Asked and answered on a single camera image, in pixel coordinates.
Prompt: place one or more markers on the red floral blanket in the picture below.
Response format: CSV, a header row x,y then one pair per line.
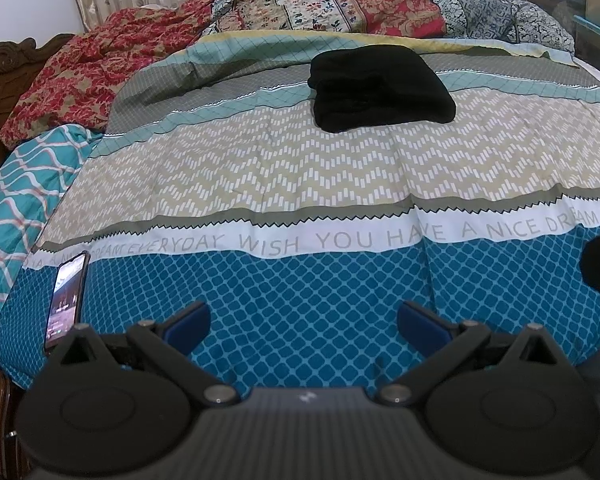
x,y
90,70

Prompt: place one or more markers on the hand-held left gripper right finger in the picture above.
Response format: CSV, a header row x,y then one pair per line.
x,y
417,322

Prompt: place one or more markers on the carved wooden headboard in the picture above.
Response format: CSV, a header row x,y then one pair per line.
x,y
5,105

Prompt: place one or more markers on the printed blue beige blanket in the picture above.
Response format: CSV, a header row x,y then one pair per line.
x,y
280,170

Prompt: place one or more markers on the black smartphone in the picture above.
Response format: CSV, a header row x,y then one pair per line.
x,y
69,297

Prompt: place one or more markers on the teal wave patterned sheet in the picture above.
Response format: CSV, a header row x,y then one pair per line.
x,y
25,200

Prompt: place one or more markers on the black pants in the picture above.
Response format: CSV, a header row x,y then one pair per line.
x,y
380,90

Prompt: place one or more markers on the clear storage bin teal rim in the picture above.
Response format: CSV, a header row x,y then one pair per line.
x,y
595,5

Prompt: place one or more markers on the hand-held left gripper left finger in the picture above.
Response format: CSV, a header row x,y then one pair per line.
x,y
190,320

